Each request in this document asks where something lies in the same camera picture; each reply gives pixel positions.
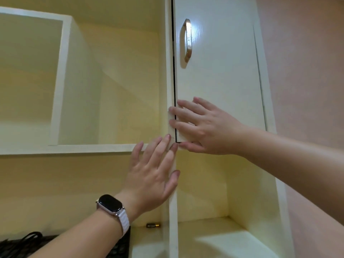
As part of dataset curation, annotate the black keyboard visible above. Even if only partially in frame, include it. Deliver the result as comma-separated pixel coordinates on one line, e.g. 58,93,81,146
0,227,132,258

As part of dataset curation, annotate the white cabinet door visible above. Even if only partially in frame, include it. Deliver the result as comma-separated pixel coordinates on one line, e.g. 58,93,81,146
171,0,267,144

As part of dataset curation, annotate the person's right hand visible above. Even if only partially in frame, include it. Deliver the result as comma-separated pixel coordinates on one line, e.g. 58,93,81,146
168,97,254,156

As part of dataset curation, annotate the person's right forearm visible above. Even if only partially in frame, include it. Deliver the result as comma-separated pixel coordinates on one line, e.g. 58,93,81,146
243,126,344,219

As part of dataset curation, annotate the person's left hand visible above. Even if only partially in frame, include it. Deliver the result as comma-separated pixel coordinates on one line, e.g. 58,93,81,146
121,134,181,221

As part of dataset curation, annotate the person's left forearm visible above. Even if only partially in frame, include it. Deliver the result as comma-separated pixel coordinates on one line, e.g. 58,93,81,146
27,209,127,258

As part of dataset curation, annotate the silver door handle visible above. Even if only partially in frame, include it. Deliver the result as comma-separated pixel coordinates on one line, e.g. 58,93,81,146
183,18,192,63

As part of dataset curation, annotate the black cable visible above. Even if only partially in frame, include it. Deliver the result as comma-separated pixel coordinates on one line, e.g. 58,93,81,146
15,231,44,243

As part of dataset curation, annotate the cream wooden wall cabinet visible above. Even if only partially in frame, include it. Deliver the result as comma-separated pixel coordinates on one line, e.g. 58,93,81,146
0,0,296,258

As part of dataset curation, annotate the smartwatch with white band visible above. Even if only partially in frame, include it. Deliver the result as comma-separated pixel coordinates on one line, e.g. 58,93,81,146
96,194,131,239

